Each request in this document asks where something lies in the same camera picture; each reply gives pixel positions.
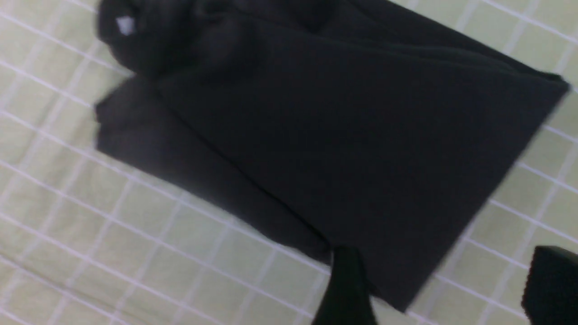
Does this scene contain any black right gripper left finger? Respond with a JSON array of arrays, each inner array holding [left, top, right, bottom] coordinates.
[[312, 246, 378, 325]]

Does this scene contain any dark gray long-sleeve shirt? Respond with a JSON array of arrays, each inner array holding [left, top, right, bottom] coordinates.
[[95, 0, 570, 312]]

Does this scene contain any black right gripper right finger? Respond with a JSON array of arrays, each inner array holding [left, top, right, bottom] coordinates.
[[522, 246, 578, 325]]

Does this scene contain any light green checkered tablecloth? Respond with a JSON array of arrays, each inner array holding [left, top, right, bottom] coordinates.
[[0, 0, 577, 325]]

